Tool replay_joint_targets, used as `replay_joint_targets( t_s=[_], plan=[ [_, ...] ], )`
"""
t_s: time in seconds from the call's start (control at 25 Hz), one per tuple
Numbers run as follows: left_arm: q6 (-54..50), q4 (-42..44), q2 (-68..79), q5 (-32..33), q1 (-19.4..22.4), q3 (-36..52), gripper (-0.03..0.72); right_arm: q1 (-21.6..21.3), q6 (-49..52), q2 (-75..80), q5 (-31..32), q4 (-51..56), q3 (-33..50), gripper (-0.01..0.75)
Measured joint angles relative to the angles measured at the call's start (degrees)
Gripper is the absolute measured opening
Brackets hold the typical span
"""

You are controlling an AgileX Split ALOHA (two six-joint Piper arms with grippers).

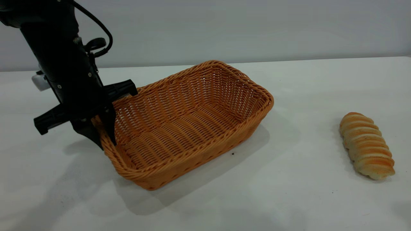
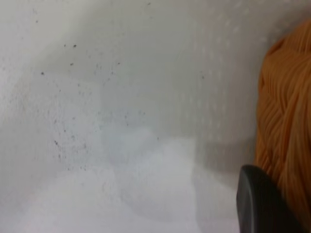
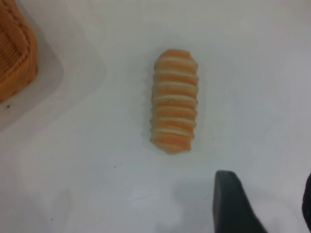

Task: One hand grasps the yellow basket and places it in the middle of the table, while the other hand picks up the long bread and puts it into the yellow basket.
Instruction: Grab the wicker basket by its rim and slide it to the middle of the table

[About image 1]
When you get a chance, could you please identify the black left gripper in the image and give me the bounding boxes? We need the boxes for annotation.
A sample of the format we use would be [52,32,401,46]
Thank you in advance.
[33,64,139,150]

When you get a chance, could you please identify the orange woven wicker basket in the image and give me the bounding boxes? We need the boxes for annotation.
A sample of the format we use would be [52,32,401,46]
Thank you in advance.
[92,60,275,191]

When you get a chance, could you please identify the striped long bread roll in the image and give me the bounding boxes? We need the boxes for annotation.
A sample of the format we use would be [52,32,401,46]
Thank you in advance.
[339,112,396,180]

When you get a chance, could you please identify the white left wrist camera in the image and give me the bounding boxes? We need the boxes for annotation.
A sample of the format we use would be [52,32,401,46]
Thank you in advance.
[31,71,51,92]

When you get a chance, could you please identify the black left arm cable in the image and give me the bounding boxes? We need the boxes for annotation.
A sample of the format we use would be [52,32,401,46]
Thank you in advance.
[71,0,114,58]

